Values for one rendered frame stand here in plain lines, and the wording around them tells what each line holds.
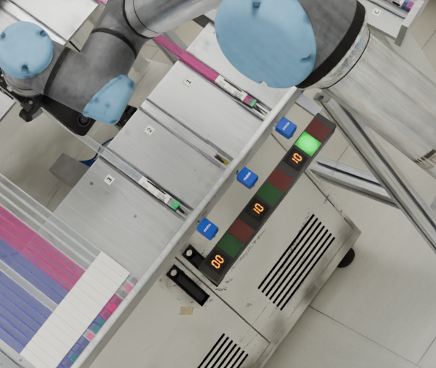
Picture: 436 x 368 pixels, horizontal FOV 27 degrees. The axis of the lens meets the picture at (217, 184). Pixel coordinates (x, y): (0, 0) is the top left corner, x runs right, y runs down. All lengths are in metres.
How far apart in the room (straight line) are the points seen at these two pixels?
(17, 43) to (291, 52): 0.45
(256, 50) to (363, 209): 1.44
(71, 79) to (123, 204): 0.34
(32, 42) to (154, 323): 0.85
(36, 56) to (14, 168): 1.03
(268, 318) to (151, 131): 0.71
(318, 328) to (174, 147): 0.82
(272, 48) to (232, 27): 0.05
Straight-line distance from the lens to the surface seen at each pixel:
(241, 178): 1.53
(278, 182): 1.55
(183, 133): 1.57
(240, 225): 1.53
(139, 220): 1.54
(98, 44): 1.31
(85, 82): 1.28
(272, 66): 0.98
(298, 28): 0.94
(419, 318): 2.11
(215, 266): 1.52
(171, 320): 1.97
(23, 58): 1.26
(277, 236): 2.07
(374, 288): 2.21
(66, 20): 1.67
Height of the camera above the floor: 1.62
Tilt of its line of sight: 36 degrees down
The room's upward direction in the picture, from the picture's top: 44 degrees counter-clockwise
